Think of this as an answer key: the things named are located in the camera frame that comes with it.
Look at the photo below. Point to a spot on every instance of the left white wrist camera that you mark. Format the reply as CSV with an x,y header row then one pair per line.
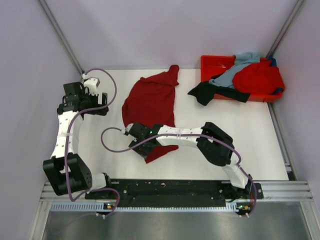
x,y
90,84

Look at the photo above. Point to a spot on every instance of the black t shirt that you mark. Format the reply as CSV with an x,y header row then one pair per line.
x,y
204,92

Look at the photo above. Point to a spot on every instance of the light blue t shirt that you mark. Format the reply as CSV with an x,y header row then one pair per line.
x,y
241,61

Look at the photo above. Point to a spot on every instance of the aluminium corner post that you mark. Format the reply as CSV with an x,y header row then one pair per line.
x,y
60,35
293,14

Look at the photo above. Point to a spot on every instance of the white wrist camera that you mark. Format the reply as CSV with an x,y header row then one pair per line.
x,y
127,130
90,84

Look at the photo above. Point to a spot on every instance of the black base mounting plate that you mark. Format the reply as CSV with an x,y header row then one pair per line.
x,y
180,193

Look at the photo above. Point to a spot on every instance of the left aluminium corner post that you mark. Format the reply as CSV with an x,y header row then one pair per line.
x,y
60,35

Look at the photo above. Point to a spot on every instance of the dark red t shirt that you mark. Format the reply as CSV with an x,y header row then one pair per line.
x,y
151,99

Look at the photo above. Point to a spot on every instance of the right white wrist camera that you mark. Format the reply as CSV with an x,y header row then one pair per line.
x,y
127,130

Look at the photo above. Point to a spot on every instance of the bright red t shirt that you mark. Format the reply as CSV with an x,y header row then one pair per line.
x,y
259,78

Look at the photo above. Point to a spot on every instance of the red plastic bin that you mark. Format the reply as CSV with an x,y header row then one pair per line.
x,y
213,65

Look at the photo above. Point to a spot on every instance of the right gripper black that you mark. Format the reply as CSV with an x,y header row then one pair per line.
x,y
144,151

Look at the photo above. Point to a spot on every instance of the right aluminium side rail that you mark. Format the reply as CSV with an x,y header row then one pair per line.
x,y
282,143

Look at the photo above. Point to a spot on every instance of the grey slotted cable duct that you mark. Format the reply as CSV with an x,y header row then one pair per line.
x,y
107,207

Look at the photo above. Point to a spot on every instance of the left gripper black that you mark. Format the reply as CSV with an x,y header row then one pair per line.
x,y
94,98

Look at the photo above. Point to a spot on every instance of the right aluminium corner post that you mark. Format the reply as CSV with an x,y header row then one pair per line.
x,y
293,14

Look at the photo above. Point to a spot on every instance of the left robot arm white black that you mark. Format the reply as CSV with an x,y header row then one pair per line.
x,y
65,170

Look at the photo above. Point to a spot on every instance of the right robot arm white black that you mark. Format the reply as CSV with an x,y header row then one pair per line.
x,y
213,143

